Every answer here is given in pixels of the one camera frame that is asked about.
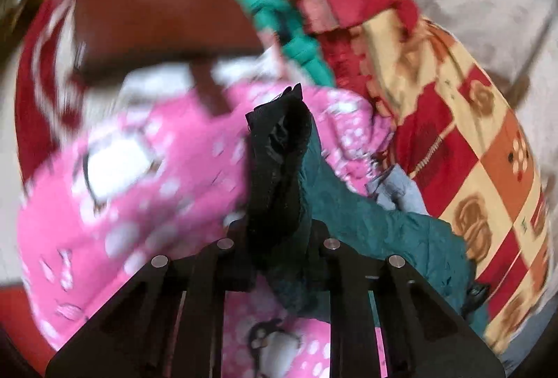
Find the bright green garment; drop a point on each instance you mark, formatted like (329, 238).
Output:
(270, 11)

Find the red yellow checked blanket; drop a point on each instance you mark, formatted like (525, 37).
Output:
(457, 120)

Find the red white printed cloth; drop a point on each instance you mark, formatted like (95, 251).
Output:
(39, 107)

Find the pink penguin print blanket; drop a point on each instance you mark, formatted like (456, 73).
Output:
(174, 168)

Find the light grey garment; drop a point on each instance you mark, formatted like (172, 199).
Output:
(401, 190)

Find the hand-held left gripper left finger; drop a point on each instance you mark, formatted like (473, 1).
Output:
(231, 260)

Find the dark green puffer jacket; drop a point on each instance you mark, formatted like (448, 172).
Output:
(370, 229)

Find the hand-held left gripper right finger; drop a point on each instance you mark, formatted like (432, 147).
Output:
(322, 264)

